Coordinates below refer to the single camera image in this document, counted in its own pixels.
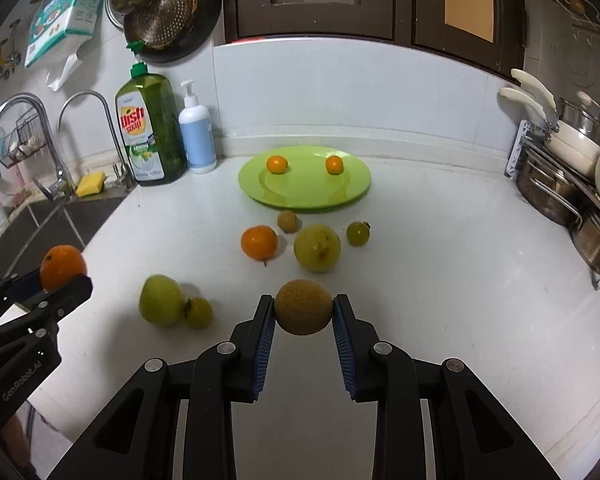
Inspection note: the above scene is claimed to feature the white plastic bag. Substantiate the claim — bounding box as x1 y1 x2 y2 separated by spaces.
45 35 101 92

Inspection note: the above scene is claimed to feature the slim gooseneck faucet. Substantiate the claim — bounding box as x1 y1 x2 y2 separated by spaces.
56 90 139 193

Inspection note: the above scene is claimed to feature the steel pot with lid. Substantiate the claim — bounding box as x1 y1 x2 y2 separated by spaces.
557 91 600 136

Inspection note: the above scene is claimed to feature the large steel faucet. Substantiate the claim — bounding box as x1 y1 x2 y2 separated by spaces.
0 92 78 201

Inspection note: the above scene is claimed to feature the brown round fruit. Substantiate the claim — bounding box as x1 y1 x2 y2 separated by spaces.
274 279 334 336

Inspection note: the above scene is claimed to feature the green apple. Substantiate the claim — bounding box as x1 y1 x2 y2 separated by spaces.
139 274 188 327

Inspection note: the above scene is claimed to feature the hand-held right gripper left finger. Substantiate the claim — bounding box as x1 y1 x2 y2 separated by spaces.
47 294 276 480

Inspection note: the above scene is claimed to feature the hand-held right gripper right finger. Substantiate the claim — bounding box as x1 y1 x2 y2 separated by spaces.
331 294 563 480

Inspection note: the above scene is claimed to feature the tissue pack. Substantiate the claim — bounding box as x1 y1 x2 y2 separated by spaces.
24 0 108 68

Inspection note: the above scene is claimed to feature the green dish soap bottle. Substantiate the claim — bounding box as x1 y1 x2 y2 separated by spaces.
116 41 189 187

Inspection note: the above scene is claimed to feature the pot rack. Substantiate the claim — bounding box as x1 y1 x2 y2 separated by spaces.
505 120 600 291

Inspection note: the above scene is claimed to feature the medium orange with stem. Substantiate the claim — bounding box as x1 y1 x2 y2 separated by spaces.
240 225 279 267

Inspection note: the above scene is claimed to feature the dark green tomato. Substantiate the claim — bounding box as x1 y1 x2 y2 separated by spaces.
346 220 372 248

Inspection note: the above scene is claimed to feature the kitchen sink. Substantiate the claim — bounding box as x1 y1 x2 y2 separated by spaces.
0 195 126 281

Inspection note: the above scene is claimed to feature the wire basket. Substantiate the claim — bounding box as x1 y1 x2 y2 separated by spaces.
0 114 51 170

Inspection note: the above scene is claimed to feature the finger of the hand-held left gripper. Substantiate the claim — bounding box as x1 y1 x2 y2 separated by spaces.
0 274 94 356
0 271 47 328

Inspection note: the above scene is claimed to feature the white and blue pump bottle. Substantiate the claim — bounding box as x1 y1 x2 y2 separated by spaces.
178 79 218 174

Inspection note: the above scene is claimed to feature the green plate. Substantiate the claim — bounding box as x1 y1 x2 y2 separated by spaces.
238 145 372 211

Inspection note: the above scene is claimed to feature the copper colander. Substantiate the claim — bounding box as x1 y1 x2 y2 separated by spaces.
122 0 198 51

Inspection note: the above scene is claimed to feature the yellowish green tomato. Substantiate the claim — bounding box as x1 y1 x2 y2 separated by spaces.
184 297 214 331

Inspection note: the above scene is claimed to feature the large yellow-green guava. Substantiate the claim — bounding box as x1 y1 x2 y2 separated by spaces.
293 223 342 274

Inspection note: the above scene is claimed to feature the yellow sponge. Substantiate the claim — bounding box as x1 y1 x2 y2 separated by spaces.
75 172 106 198

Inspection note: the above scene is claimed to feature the white-handled pan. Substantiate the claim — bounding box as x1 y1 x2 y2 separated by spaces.
510 68 558 118
498 86 600 176

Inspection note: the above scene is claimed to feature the large orange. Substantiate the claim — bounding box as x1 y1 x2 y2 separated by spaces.
39 245 88 292

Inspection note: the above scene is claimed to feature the large steel pot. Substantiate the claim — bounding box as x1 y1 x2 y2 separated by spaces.
570 210 600 276
516 152 588 227

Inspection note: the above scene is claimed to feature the dark cabinet door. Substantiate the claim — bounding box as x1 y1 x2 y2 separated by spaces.
223 0 412 46
412 0 526 78

